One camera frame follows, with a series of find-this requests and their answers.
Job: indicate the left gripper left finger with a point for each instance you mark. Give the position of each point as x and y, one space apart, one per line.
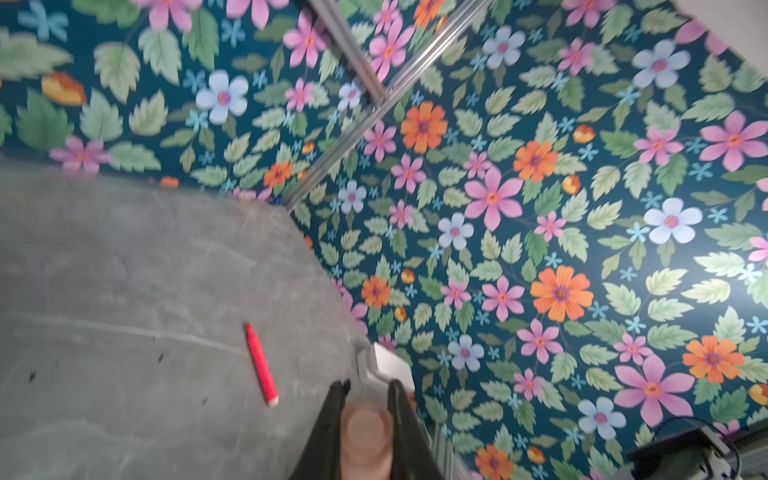
320 458

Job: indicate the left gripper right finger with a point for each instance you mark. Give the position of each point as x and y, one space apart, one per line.
412 457

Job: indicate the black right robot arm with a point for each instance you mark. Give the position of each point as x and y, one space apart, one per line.
701 452

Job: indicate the white box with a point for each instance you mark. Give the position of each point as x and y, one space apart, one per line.
378 366

